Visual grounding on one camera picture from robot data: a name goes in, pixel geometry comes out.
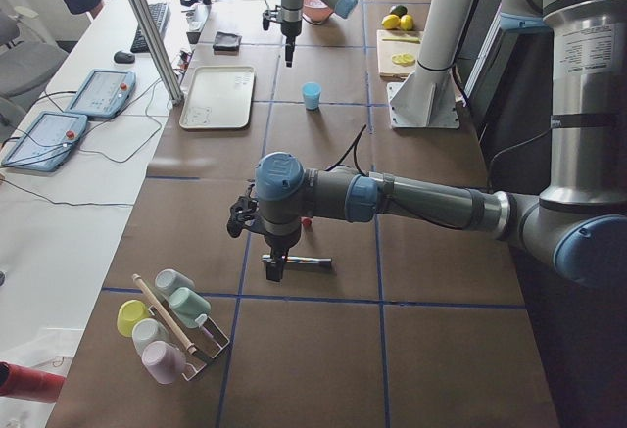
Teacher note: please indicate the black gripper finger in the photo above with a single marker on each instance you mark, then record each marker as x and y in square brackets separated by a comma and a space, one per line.
[289, 52]
[274, 267]

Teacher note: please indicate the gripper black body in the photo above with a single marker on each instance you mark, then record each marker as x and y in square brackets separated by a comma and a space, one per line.
[278, 243]
[290, 29]

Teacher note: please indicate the steel muddler black tip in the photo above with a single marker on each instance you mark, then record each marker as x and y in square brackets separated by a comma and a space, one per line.
[307, 261]

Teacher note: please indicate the light blue cup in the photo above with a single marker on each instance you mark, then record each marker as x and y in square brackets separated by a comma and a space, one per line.
[311, 92]

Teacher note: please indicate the mint green cup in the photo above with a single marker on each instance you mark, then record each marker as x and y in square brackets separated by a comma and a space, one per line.
[188, 306]

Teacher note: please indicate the grey cup on rack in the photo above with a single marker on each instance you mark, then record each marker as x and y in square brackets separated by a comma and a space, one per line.
[169, 280]

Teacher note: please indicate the lilac cup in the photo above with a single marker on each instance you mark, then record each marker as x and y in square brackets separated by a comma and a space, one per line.
[164, 361]

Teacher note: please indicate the white cup on rack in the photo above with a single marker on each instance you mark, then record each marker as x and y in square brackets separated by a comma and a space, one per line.
[147, 331]

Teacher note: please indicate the yellow cup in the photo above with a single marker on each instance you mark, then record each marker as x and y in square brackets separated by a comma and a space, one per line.
[129, 314]

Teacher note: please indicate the pink bowl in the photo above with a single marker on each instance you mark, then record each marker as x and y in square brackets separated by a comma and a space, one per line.
[316, 11]

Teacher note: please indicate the folded grey cloth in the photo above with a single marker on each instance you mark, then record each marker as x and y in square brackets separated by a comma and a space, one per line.
[226, 42]

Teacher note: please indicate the cream bear tray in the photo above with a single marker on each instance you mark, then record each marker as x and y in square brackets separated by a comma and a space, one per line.
[218, 98]

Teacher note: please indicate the yellow lemon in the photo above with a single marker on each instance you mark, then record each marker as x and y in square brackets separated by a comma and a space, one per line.
[406, 23]
[391, 22]

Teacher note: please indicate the wooden cutting board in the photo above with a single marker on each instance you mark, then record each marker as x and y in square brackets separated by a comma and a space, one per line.
[385, 49]

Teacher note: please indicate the green avocado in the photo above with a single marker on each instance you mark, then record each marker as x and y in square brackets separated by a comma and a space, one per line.
[398, 10]

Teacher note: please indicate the yellow plastic knife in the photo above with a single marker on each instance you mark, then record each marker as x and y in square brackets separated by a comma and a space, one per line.
[413, 40]

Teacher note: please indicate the lemon slices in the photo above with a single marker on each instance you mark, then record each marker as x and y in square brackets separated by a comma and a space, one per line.
[403, 59]

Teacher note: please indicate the black computer mouse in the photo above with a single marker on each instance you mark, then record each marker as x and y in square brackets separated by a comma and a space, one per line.
[122, 57]

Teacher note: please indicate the blue teach pendant far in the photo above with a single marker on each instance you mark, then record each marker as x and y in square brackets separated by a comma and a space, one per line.
[103, 94]

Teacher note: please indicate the blue teach pendant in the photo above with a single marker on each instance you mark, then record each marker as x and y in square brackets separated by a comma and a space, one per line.
[103, 94]
[47, 143]

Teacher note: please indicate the blue teach pendant near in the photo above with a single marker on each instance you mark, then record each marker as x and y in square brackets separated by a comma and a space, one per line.
[47, 143]

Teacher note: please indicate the grey office chair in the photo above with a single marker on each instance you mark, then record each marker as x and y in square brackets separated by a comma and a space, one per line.
[28, 62]

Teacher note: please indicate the red bottle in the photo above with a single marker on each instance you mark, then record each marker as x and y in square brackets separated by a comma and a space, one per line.
[30, 384]

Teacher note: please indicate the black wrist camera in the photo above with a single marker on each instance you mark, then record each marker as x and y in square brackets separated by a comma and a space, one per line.
[242, 216]
[271, 16]

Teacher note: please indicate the white wire cup rack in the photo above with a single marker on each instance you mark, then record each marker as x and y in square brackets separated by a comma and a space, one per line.
[202, 344]

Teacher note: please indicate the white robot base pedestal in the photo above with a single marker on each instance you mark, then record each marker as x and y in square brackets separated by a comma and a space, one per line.
[426, 98]

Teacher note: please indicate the aluminium frame post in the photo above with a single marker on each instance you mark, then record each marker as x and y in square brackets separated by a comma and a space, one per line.
[157, 50]

